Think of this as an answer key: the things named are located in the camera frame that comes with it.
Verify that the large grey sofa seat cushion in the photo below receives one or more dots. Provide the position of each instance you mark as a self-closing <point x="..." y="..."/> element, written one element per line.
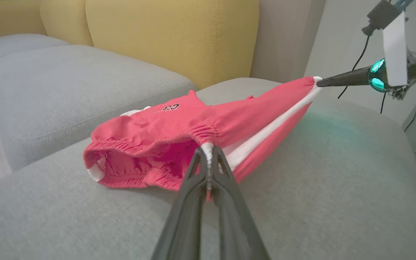
<point x="320" y="180"/>

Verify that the taupe sofa backrest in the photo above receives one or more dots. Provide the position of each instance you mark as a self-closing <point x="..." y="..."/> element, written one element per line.
<point x="284" y="36"/>

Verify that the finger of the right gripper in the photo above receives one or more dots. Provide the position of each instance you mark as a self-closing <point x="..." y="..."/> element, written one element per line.
<point x="352" y="78"/>

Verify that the narrow yellow sofa backrest cushion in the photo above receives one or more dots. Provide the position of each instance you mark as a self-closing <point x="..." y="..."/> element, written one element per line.
<point x="67" y="18"/>

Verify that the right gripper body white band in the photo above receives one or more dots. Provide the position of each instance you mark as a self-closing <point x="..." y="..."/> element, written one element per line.
<point x="395" y="54"/>

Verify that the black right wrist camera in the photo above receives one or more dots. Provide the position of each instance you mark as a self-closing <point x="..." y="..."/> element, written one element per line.
<point x="381" y="16"/>

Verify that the wide yellow sofa backrest cushion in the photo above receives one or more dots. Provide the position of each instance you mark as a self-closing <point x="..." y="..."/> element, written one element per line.
<point x="172" y="36"/>

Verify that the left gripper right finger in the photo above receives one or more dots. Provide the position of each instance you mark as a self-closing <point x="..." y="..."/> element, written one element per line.
<point x="233" y="224"/>

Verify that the red Bulls basketball shorts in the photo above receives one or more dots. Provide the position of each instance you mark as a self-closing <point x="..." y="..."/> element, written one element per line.
<point x="150" y="130"/>

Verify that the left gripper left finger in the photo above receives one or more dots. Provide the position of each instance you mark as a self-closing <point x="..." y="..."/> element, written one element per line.
<point x="186" y="216"/>

